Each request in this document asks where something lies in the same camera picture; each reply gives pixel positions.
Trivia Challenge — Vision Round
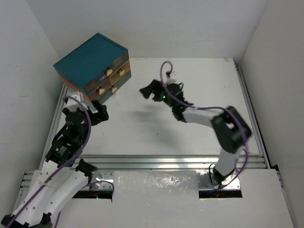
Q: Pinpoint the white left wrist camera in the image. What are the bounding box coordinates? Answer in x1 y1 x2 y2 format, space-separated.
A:
64 92 87 112

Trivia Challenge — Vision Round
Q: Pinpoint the aluminium table edge rail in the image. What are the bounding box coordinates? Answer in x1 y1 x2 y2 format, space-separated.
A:
71 154 270 171

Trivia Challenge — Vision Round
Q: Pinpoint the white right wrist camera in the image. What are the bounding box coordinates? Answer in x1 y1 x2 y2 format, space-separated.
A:
166 70 176 78

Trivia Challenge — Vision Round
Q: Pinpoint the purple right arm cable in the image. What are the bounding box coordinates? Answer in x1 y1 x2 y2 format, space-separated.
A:
159 61 249 190

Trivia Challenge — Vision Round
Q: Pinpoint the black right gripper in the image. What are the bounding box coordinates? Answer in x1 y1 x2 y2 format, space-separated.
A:
140 79 175 109

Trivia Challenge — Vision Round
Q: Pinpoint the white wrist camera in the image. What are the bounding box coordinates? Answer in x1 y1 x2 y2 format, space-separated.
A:
64 92 87 112
166 70 176 78

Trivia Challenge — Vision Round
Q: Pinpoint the teal drawer organizer box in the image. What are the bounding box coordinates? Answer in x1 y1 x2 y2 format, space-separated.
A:
54 33 131 103

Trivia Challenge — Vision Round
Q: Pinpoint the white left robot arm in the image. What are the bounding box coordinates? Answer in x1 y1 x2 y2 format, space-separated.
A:
1 97 109 228

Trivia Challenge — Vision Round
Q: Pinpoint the white foam cover panel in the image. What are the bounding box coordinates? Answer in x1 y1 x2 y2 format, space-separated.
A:
113 171 199 201

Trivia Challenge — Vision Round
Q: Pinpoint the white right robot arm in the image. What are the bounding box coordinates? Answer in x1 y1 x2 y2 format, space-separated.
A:
139 79 252 186

